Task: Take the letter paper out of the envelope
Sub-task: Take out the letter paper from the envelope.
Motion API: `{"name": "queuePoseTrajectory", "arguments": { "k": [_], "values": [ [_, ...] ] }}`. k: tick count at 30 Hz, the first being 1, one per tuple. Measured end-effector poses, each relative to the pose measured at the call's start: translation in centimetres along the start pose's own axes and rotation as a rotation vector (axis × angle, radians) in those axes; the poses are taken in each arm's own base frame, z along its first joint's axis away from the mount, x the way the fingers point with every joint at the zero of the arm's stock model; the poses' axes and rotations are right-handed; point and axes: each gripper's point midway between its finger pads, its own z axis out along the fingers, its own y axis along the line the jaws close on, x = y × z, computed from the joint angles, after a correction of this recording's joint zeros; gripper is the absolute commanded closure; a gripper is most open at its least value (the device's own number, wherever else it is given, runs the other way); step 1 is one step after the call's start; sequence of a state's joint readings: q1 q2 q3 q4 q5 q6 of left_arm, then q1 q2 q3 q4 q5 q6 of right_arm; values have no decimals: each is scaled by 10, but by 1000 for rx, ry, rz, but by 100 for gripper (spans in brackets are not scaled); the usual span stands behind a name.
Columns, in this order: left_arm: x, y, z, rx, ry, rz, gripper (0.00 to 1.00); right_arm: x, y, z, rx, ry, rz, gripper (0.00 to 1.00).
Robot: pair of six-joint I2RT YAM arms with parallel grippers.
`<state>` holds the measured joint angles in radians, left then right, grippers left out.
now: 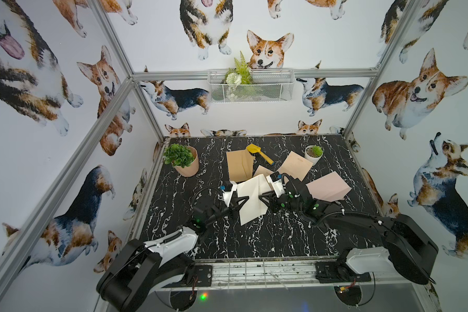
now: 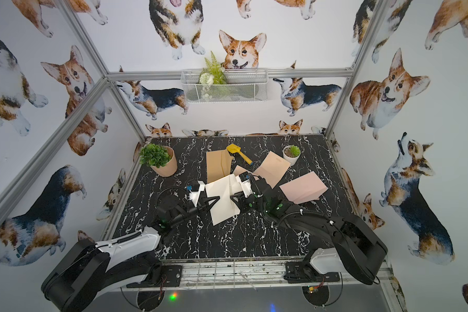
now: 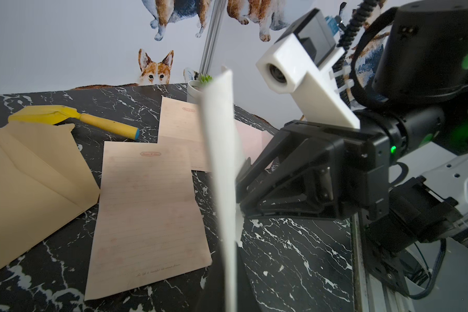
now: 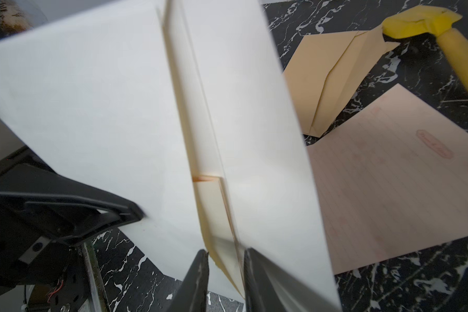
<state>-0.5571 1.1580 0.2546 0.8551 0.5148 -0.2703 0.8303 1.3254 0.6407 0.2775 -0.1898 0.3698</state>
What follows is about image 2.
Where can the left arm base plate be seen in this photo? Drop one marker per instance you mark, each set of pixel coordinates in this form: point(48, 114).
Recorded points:
point(165, 276)

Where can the white wire wall basket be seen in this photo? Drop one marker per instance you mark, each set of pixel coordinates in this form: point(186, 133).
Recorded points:
point(233, 86)

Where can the white cream envelope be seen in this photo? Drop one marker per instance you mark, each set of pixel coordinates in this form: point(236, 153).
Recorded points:
point(225, 208)

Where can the yellow toy shovel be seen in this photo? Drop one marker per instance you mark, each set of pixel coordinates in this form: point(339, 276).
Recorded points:
point(234, 149)

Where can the fern and white flower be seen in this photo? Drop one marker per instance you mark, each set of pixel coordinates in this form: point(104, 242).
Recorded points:
point(212, 80)

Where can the small plant in white pot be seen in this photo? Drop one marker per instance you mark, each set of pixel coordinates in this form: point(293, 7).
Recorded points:
point(291, 154)

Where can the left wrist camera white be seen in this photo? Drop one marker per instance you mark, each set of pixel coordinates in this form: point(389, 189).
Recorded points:
point(195, 189)

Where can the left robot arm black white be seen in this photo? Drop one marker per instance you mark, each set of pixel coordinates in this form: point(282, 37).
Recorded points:
point(90, 270)

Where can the pink envelope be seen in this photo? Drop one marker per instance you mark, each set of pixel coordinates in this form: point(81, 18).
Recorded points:
point(308, 187)

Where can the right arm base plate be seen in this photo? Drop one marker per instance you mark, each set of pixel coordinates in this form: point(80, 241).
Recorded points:
point(300, 272)

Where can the brown kraft envelope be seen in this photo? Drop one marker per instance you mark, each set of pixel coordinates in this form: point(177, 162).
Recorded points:
point(218, 165)

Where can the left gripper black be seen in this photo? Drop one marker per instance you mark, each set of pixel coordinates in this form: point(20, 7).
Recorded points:
point(199, 202)

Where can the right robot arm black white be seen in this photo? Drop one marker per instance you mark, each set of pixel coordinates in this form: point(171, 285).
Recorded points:
point(354, 247)

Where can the cream letter paper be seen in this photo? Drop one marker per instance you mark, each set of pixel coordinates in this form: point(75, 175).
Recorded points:
point(272, 169)
point(239, 170)

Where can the green plant in terracotta pot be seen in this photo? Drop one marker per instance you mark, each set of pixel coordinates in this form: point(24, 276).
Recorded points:
point(159, 158)

